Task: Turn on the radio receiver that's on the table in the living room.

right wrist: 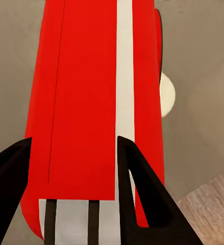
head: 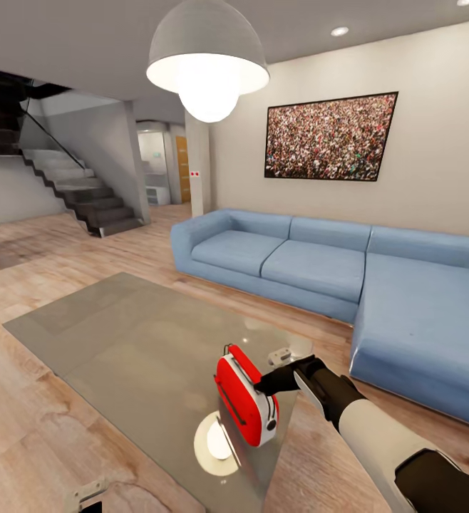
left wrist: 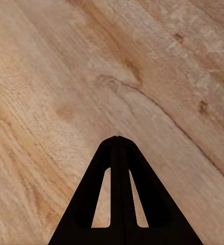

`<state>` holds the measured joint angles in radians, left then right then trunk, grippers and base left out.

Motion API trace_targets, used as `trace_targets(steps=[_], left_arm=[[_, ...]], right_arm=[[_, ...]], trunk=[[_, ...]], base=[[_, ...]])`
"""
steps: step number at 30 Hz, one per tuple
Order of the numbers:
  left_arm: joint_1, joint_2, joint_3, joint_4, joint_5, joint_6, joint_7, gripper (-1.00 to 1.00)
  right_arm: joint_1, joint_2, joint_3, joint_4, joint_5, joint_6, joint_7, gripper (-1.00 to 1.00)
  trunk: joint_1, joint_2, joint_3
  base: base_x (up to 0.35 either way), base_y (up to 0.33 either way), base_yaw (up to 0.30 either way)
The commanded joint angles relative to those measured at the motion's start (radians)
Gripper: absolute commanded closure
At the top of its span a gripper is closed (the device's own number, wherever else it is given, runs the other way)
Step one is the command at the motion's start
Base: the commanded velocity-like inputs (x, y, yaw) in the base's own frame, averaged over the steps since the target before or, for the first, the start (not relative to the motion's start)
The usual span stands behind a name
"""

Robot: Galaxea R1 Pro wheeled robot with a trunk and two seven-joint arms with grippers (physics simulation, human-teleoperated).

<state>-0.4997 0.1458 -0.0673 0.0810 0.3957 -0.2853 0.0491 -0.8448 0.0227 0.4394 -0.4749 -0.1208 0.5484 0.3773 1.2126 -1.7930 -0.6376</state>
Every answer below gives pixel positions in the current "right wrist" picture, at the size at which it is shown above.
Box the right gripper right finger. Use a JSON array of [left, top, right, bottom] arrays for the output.
[[117, 136, 204, 245]]

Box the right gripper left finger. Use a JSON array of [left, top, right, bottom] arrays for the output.
[[0, 137, 32, 245]]

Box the radio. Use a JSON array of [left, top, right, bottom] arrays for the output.
[[20, 0, 165, 245]]

